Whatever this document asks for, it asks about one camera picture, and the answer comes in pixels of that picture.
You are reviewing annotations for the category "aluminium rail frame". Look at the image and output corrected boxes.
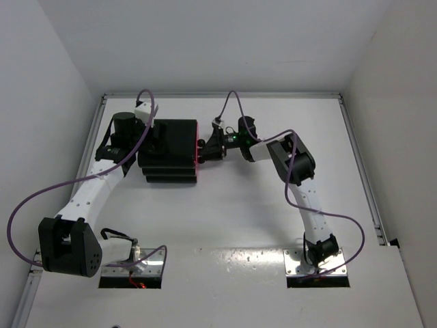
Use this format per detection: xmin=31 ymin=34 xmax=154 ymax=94
xmin=26 ymin=92 xmax=397 ymax=327

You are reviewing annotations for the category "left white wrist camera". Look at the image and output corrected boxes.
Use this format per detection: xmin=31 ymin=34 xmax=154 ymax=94
xmin=134 ymin=102 xmax=158 ymax=128

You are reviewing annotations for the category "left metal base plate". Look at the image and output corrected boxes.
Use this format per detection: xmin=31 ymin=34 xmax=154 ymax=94
xmin=100 ymin=248 xmax=167 ymax=278

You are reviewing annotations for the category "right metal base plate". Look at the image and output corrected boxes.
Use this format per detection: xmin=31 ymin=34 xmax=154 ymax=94
xmin=283 ymin=248 xmax=348 ymax=277

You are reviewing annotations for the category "metal base plate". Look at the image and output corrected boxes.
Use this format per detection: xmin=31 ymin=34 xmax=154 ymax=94
xmin=100 ymin=248 xmax=167 ymax=278
xmin=283 ymin=248 xmax=348 ymax=277

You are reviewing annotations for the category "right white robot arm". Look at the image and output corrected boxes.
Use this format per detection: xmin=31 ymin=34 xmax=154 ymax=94
xmin=197 ymin=116 xmax=339 ymax=267

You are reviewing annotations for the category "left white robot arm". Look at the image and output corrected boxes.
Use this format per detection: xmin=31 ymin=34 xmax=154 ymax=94
xmin=38 ymin=109 xmax=154 ymax=277

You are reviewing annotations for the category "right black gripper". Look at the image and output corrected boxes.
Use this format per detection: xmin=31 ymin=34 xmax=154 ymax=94
xmin=201 ymin=126 xmax=246 ymax=161

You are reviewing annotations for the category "black drawer cabinet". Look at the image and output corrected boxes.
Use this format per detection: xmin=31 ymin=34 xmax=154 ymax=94
xmin=137 ymin=119 xmax=197 ymax=184

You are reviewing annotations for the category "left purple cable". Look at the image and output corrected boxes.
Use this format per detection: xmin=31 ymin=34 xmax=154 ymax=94
xmin=6 ymin=89 xmax=168 ymax=268

